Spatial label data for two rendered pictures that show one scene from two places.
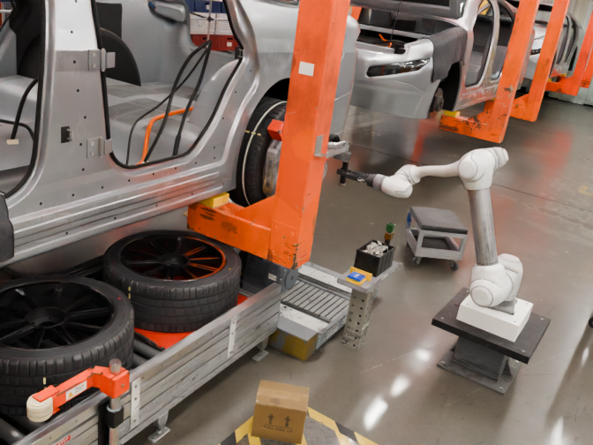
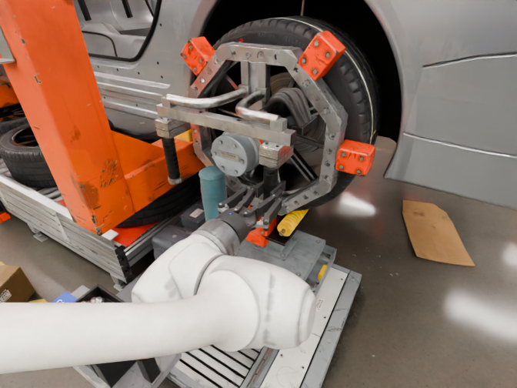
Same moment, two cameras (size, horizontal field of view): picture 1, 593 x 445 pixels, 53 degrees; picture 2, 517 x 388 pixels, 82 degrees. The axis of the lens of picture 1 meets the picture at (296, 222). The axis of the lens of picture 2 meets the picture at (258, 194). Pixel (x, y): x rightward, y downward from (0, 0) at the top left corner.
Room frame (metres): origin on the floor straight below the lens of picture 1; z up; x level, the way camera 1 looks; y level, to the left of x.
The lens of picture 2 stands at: (3.36, -0.86, 1.24)
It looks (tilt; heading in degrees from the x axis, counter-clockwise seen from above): 34 degrees down; 92
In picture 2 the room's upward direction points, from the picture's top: straight up
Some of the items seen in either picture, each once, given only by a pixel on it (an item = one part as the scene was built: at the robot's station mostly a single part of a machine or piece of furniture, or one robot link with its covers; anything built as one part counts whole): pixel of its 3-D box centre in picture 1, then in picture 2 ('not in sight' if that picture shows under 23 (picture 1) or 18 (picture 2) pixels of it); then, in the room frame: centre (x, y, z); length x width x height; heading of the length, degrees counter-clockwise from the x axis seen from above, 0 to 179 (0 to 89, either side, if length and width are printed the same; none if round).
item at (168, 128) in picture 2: not in sight; (173, 124); (3.08, -0.05, 0.93); 0.09 x 0.05 x 0.05; 62
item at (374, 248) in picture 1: (374, 256); (103, 330); (2.94, -0.44, 0.51); 0.20 x 0.14 x 0.13; 150
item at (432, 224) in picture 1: (432, 237); not in sight; (4.22, -1.03, 0.17); 0.43 x 0.36 x 0.34; 6
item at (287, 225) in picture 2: not in sight; (297, 212); (3.48, 0.09, 0.51); 0.29 x 0.06 x 0.06; 62
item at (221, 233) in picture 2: (379, 182); (215, 242); (3.25, -0.43, 0.83); 0.09 x 0.06 x 0.09; 152
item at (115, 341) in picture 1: (47, 337); (65, 147); (1.99, 0.91, 0.39); 0.66 x 0.66 x 0.24
